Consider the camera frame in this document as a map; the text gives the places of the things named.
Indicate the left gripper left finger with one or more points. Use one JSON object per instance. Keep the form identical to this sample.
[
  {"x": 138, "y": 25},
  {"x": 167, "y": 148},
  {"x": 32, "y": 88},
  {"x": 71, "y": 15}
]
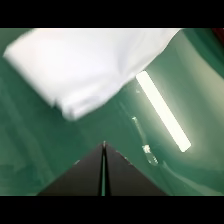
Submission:
[{"x": 83, "y": 178}]

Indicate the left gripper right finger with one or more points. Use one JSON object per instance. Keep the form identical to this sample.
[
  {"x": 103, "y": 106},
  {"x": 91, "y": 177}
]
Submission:
[{"x": 130, "y": 180}]

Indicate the white garment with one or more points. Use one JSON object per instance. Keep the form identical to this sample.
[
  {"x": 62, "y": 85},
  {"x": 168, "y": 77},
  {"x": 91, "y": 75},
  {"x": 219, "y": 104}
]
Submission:
[{"x": 90, "y": 66}]

